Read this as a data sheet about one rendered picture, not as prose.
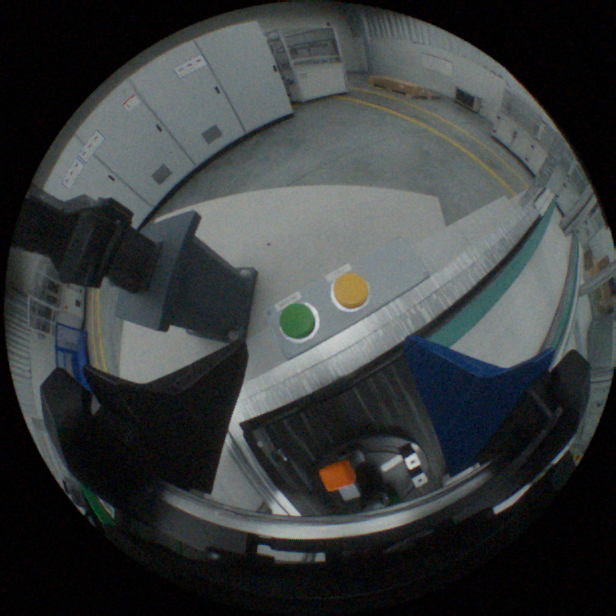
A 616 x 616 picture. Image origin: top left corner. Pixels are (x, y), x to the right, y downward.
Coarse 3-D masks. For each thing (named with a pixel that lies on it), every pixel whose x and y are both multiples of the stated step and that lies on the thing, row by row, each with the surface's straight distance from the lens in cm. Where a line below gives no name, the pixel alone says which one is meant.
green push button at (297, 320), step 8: (296, 304) 24; (288, 312) 24; (296, 312) 23; (304, 312) 23; (312, 312) 23; (280, 320) 24; (288, 320) 23; (296, 320) 23; (304, 320) 23; (312, 320) 23; (288, 328) 23; (296, 328) 23; (304, 328) 23; (312, 328) 23; (296, 336) 23; (304, 336) 23
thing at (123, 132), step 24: (120, 96) 294; (96, 120) 299; (120, 120) 287; (144, 120) 282; (96, 144) 294; (120, 144) 287; (144, 144) 284; (168, 144) 286; (120, 168) 291; (144, 168) 290; (168, 168) 294; (192, 168) 301; (144, 192) 301; (168, 192) 308
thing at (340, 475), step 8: (352, 456) 20; (336, 464) 15; (344, 464) 15; (352, 464) 18; (320, 472) 15; (328, 472) 15; (336, 472) 15; (344, 472) 15; (352, 472) 16; (328, 480) 15; (336, 480) 15; (344, 480) 15; (352, 480) 15; (328, 488) 15; (336, 488) 15; (344, 488) 17; (352, 488) 16; (344, 496) 17; (352, 496) 17
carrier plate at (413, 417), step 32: (384, 384) 23; (288, 416) 25; (320, 416) 24; (352, 416) 23; (384, 416) 24; (416, 416) 25; (256, 448) 28; (288, 448) 26; (320, 448) 25; (288, 480) 29; (320, 512) 32
